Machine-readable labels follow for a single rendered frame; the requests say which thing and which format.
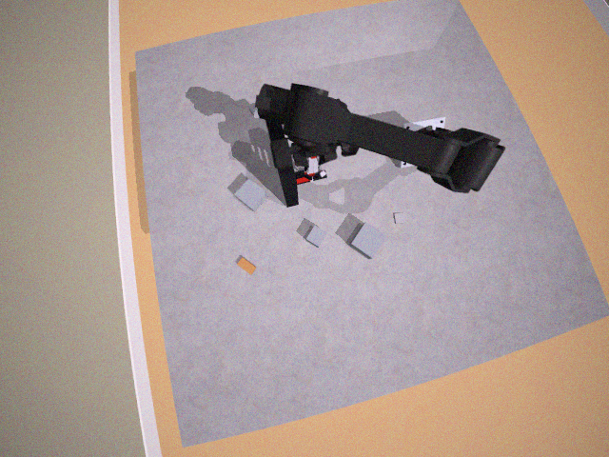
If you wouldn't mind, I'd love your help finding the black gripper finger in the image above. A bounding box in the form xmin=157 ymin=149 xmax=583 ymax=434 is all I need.
xmin=291 ymin=143 xmax=309 ymax=168
xmin=319 ymin=151 xmax=338 ymax=165

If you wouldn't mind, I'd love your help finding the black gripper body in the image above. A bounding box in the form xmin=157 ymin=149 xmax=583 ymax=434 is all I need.
xmin=269 ymin=137 xmax=359 ymax=169

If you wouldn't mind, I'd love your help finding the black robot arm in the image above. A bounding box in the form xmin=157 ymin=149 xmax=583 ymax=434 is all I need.
xmin=255 ymin=83 xmax=505 ymax=193

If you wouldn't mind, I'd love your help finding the orange rectangular block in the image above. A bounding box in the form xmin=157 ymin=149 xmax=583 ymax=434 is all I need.
xmin=238 ymin=257 xmax=256 ymax=275

